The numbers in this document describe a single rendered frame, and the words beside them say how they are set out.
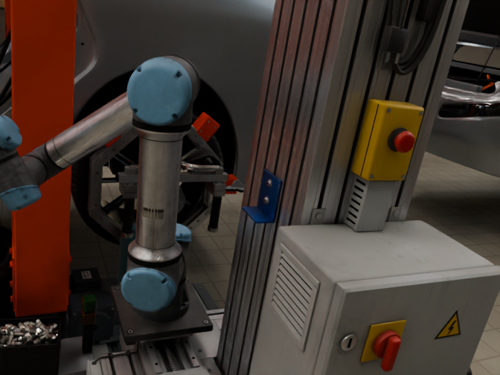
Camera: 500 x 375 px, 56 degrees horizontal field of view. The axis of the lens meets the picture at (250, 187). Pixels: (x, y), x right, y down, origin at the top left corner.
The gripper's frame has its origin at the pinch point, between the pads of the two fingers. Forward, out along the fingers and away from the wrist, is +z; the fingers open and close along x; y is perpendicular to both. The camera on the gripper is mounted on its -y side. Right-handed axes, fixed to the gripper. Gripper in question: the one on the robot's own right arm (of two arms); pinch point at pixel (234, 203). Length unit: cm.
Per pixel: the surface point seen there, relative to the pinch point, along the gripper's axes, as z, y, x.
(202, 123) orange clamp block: -4.6, 14.0, -32.4
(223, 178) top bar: 1.1, 7.9, -7.7
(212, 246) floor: -50, -138, -51
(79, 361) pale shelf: 74, -15, 19
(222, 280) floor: -30, -117, -18
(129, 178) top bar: 34.9, 13.7, -19.8
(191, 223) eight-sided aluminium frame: 7.6, -25.3, -13.9
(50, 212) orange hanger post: 64, 17, -16
